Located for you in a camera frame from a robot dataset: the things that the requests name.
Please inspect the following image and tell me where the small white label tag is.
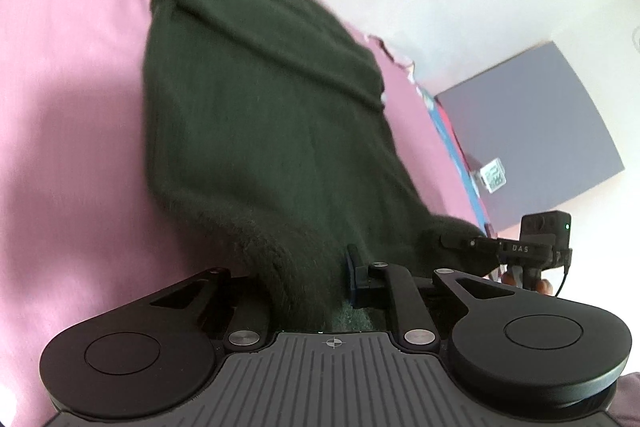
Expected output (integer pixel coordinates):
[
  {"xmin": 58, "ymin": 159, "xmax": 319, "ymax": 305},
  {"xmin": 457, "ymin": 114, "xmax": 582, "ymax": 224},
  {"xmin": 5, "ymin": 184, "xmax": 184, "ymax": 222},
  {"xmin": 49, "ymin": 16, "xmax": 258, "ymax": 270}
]
[{"xmin": 479, "ymin": 158, "xmax": 507, "ymax": 194}]

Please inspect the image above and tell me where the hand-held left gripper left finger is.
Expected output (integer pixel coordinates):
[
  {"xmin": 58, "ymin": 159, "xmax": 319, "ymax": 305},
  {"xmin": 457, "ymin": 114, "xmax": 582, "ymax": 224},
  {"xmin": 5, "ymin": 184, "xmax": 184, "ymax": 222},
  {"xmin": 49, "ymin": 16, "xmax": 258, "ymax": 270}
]
[{"xmin": 117, "ymin": 266, "xmax": 274, "ymax": 352}]

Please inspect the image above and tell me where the pink floral bedsheet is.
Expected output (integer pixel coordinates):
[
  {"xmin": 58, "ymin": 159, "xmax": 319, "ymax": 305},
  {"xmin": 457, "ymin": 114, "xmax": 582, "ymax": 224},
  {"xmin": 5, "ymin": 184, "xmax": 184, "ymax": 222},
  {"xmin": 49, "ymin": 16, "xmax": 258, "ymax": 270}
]
[{"xmin": 0, "ymin": 0, "xmax": 490, "ymax": 427}]

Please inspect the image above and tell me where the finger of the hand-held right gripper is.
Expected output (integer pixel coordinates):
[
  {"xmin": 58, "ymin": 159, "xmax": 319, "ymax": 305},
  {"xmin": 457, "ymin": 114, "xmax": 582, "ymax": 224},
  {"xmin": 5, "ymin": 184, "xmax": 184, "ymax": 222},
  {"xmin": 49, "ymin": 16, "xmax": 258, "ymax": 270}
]
[{"xmin": 439, "ymin": 232, "xmax": 502, "ymax": 254}]

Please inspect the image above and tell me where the person's right hand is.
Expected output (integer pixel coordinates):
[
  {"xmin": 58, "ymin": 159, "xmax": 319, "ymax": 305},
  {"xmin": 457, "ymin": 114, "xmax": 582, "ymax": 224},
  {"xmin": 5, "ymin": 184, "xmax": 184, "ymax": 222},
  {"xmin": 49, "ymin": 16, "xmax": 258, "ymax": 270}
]
[{"xmin": 500, "ymin": 268, "xmax": 556, "ymax": 298}]

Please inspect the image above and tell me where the dark green knit sweater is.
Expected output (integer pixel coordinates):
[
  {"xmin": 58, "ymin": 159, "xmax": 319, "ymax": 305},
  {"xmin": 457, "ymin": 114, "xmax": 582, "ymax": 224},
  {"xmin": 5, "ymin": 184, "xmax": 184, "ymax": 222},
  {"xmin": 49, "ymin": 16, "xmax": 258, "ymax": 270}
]
[{"xmin": 141, "ymin": 0, "xmax": 493, "ymax": 336}]

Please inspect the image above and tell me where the person's mauve clothing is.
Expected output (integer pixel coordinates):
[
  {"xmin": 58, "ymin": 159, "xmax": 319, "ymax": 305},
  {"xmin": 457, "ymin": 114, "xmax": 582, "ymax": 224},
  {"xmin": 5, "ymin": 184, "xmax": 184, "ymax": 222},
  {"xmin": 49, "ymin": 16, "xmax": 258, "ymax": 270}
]
[{"xmin": 614, "ymin": 371, "xmax": 640, "ymax": 427}]

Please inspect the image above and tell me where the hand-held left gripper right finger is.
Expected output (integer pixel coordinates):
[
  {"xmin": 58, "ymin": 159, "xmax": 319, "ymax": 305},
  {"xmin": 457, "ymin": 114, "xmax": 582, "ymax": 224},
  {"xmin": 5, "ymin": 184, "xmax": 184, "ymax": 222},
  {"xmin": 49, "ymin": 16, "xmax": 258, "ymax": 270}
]
[{"xmin": 345, "ymin": 244, "xmax": 517, "ymax": 353}]

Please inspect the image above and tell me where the blue printed cloth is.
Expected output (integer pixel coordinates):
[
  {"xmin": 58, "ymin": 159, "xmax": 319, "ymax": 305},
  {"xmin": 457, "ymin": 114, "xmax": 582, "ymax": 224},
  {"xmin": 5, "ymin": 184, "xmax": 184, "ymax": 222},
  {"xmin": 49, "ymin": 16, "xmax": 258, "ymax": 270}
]
[{"xmin": 419, "ymin": 86, "xmax": 490, "ymax": 235}]

